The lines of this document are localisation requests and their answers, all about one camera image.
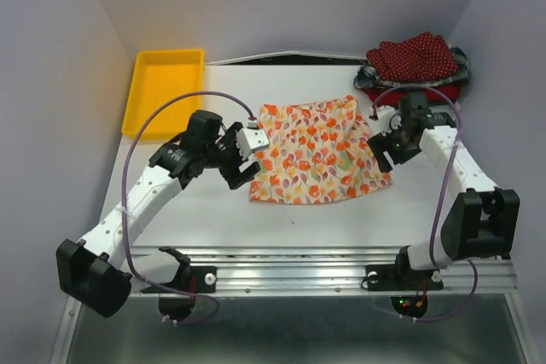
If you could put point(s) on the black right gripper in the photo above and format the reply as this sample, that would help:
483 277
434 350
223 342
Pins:
379 144

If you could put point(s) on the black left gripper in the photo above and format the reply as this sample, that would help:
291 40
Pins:
233 174

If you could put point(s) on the orange floral white skirt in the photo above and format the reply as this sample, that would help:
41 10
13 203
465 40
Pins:
318 154

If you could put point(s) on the navy white plaid skirt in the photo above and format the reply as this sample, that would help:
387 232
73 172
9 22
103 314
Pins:
369 78

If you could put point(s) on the dark red polka dot skirt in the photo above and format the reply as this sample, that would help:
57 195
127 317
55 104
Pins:
422 58

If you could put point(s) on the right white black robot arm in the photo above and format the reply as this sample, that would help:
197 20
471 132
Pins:
482 219

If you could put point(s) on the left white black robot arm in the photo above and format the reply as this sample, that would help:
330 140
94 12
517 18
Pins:
98 269

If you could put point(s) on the folded red skirt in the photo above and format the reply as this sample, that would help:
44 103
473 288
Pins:
450 91

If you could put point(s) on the white blue patterned skirt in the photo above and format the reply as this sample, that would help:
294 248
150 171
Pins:
453 110

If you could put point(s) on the yellow plastic bin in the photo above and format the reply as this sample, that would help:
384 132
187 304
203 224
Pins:
158 77

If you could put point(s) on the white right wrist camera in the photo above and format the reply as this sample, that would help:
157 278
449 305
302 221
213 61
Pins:
383 119

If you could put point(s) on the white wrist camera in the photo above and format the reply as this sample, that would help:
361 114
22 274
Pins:
383 119
251 141

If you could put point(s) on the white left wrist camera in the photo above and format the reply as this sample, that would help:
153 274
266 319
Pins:
251 141

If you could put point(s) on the aluminium table frame rail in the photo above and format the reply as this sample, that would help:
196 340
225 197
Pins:
278 270

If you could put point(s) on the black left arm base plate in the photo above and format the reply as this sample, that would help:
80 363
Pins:
184 278

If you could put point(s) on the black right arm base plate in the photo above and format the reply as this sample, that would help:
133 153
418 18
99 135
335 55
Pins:
387 278

